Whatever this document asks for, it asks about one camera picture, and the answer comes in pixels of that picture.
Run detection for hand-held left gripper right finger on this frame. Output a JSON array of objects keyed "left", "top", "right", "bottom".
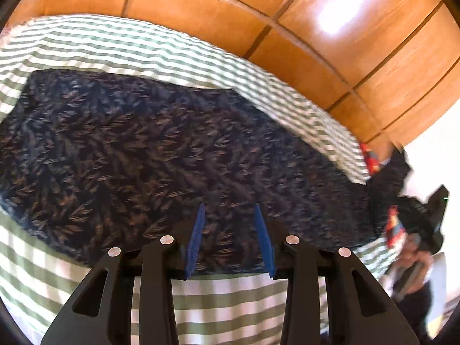
[{"left": 254, "top": 202, "right": 420, "bottom": 345}]

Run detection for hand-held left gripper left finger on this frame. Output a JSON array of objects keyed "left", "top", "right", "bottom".
[{"left": 41, "top": 202, "right": 207, "bottom": 345}]

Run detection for dark leaf print pants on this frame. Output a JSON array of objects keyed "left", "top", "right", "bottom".
[{"left": 0, "top": 68, "right": 444, "bottom": 277}]

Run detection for person's right hand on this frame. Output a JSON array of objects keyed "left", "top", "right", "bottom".
[{"left": 399, "top": 235, "right": 434, "bottom": 295}]

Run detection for green checked bedspread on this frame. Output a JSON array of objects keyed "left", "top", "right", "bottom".
[{"left": 0, "top": 14, "right": 399, "bottom": 345}]

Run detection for wooden wardrobe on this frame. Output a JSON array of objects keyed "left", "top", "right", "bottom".
[{"left": 7, "top": 0, "right": 460, "bottom": 148}]

